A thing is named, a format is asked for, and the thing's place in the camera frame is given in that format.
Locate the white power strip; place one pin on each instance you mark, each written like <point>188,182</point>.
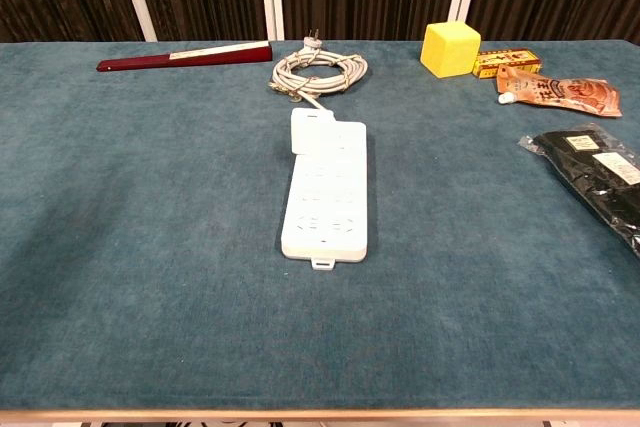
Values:
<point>325,207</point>

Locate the white plug adapter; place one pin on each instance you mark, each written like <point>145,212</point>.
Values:
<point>312,132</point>

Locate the teal table cloth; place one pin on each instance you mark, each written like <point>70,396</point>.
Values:
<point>150,247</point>

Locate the yellow foam cube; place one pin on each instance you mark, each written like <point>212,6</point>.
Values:
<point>450,49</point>

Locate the dark red folded fan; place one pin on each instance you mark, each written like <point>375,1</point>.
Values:
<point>150,63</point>

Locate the yellow red small carton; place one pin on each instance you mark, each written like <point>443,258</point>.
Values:
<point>505,58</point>

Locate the orange spout pouch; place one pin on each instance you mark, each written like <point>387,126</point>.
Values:
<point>565,94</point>

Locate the black item in clear bag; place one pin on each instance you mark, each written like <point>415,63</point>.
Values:
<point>600,172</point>

